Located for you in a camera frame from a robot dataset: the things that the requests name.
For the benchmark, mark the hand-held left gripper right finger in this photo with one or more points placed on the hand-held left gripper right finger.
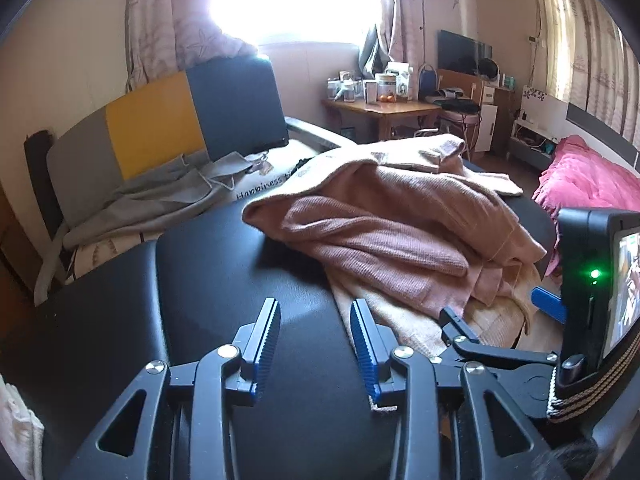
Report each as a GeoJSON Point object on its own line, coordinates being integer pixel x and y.
{"type": "Point", "coordinates": [361, 355]}

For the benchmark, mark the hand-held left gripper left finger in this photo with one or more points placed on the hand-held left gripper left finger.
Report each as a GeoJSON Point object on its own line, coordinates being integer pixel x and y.
{"type": "Point", "coordinates": [267, 345]}

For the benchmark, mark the pink patterned curtain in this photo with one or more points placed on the pink patterned curtain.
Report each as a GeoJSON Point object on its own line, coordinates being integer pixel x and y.
{"type": "Point", "coordinates": [170, 20]}
{"type": "Point", "coordinates": [400, 10]}

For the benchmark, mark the wooden desk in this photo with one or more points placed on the wooden desk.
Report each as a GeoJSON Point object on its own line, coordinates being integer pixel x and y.
{"type": "Point", "coordinates": [385, 110]}

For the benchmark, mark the brown wooden cabinet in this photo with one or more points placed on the brown wooden cabinet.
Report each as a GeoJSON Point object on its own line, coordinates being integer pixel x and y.
{"type": "Point", "coordinates": [20, 260]}

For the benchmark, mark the magenta blanket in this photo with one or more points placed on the magenta blanket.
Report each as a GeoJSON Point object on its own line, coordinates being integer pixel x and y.
{"type": "Point", "coordinates": [590, 185]}

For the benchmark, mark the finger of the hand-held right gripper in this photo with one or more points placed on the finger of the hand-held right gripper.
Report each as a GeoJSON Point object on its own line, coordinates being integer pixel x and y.
{"type": "Point", "coordinates": [547, 305]}
{"type": "Point", "coordinates": [500, 352]}

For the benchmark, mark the white cloth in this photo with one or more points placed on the white cloth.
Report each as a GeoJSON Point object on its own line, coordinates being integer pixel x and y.
{"type": "Point", "coordinates": [20, 430]}

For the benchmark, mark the person's right forearm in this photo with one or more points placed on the person's right forearm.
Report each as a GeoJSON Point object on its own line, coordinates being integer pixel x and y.
{"type": "Point", "coordinates": [615, 430]}

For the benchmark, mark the grey yellow blue sofa backrest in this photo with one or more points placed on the grey yellow blue sofa backrest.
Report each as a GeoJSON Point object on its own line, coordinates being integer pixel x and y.
{"type": "Point", "coordinates": [150, 125]}

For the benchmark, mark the black monitor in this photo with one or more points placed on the black monitor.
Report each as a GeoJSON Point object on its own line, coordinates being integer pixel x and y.
{"type": "Point", "coordinates": [462, 52]}

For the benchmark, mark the clear jar with oranges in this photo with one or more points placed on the clear jar with oranges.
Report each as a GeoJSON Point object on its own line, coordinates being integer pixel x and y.
{"type": "Point", "coordinates": [386, 89]}

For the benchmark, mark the striped beige curtain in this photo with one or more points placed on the striped beige curtain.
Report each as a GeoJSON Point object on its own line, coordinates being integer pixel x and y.
{"type": "Point", "coordinates": [590, 50]}

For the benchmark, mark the white low shelf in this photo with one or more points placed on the white low shelf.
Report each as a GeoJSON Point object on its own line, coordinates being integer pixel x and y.
{"type": "Point", "coordinates": [537, 130]}

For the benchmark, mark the dusty rose ribbed sweater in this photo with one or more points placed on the dusty rose ribbed sweater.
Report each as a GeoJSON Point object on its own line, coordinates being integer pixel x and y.
{"type": "Point", "coordinates": [375, 230]}

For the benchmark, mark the grey garment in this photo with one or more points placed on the grey garment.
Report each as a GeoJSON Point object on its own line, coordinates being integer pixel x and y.
{"type": "Point", "coordinates": [150, 200]}

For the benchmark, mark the white cabinet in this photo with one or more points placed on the white cabinet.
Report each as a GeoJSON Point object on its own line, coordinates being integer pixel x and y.
{"type": "Point", "coordinates": [492, 115]}

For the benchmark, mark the pale pink knit sweater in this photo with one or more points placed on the pale pink knit sweater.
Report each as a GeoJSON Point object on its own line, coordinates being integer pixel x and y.
{"type": "Point", "coordinates": [400, 152]}

